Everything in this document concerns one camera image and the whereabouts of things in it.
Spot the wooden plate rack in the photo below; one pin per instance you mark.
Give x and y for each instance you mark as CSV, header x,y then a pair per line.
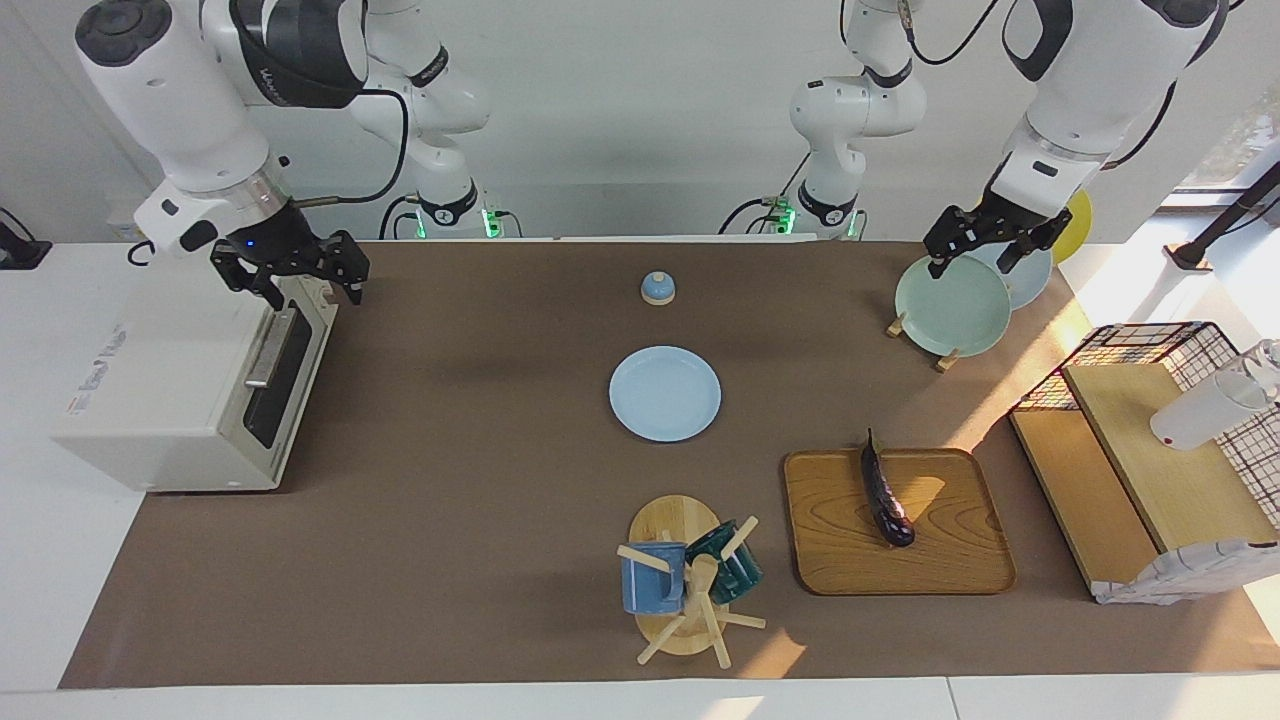
x,y
947,360

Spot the wooden serving tray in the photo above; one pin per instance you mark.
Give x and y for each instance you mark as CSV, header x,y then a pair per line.
x,y
850,540

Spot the blue mug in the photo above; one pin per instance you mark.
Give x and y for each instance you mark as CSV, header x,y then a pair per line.
x,y
650,590

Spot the dark green mug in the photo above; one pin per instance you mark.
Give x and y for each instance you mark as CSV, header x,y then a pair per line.
x,y
735,575

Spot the pale blue racked plate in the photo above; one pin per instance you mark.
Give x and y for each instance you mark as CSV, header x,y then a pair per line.
x,y
1030,285

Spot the yellow plate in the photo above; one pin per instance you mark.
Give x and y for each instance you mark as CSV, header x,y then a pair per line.
x,y
1078,225

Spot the black stand pole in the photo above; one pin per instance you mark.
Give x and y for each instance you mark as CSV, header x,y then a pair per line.
x,y
1230,215

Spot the white checkered cloth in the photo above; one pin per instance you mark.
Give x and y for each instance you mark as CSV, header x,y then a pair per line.
x,y
1180,575

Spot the wooden two-tier shelf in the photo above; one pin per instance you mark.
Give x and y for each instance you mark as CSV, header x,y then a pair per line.
x,y
1180,490

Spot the wooden mug tree stand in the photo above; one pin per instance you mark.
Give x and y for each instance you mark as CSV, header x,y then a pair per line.
x,y
672,520

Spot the white power box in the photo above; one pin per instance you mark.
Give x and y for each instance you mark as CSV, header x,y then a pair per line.
x,y
125,230

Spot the pale green plate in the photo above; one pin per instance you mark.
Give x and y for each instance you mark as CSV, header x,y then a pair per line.
x,y
950,310

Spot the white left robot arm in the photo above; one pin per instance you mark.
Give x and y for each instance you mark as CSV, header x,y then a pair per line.
x,y
1090,70

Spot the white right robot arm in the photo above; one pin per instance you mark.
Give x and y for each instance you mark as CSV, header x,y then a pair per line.
x,y
180,110

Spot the dark purple eggplant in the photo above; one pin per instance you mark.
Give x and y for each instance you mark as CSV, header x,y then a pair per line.
x,y
885,500

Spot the white bottle with clear cap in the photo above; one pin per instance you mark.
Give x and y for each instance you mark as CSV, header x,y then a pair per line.
x,y
1195,415

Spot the small blue dome bell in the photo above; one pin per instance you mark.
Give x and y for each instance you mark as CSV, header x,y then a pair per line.
x,y
657,289

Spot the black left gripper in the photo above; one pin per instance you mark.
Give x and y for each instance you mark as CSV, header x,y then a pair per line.
x,y
1000,222

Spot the light blue plate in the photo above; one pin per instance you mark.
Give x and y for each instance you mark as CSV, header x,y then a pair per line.
x,y
665,393

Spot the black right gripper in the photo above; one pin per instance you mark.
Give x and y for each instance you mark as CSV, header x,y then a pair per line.
x,y
275,245

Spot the black device at table edge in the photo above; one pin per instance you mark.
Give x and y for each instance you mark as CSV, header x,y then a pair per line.
x,y
20,252

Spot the white toaster oven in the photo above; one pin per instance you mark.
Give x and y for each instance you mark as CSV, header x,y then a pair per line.
x,y
160,390

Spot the brown table mat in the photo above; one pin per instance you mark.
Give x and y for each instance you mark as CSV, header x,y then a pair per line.
x,y
480,500

